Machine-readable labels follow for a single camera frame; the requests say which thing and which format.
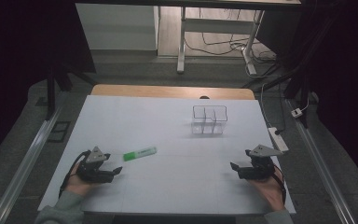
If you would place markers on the white desk frame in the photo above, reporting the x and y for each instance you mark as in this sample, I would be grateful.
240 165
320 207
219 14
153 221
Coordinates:
217 25

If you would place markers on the green highlighter pen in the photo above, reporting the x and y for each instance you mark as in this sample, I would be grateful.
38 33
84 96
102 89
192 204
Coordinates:
140 153

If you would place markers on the person's left hand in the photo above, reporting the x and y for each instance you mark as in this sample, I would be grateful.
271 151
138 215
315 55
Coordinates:
74 185

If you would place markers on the white power strip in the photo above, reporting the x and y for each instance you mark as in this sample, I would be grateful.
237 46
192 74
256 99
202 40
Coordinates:
278 139

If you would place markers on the black stand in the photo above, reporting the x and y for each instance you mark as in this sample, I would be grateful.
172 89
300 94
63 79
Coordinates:
51 93
298 81

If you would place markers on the person's right hand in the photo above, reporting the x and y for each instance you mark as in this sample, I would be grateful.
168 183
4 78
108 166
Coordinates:
270 191

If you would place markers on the white cabinet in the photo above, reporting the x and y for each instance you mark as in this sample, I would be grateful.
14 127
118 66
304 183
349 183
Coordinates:
118 28

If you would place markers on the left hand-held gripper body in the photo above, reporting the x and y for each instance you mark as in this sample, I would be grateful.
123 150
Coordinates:
90 172

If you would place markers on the metal floor rail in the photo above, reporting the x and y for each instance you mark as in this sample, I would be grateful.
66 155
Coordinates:
320 168
24 165

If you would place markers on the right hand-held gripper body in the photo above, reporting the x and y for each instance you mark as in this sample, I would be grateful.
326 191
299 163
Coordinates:
259 168

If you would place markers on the clear plastic organizer box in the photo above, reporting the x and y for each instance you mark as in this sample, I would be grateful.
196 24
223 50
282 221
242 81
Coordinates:
209 119

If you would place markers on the black floor plate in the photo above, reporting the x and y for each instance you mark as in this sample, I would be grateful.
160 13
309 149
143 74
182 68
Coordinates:
59 132

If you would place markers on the small white adapter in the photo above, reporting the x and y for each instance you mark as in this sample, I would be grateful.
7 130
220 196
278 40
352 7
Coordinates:
296 112

